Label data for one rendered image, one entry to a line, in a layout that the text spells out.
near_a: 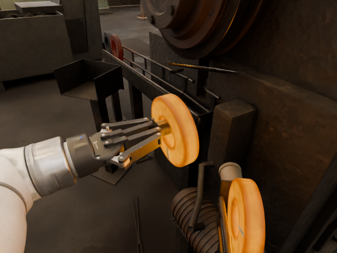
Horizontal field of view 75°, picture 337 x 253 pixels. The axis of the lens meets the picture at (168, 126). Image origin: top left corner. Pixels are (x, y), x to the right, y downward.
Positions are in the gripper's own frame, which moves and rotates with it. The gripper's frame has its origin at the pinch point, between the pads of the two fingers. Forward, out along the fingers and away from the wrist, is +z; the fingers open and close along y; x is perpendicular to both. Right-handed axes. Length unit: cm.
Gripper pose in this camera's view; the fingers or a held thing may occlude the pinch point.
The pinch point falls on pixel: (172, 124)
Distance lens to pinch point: 46.0
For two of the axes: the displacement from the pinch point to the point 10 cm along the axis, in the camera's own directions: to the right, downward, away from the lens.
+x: -0.4, -8.1, -5.9
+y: 4.7, 5.0, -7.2
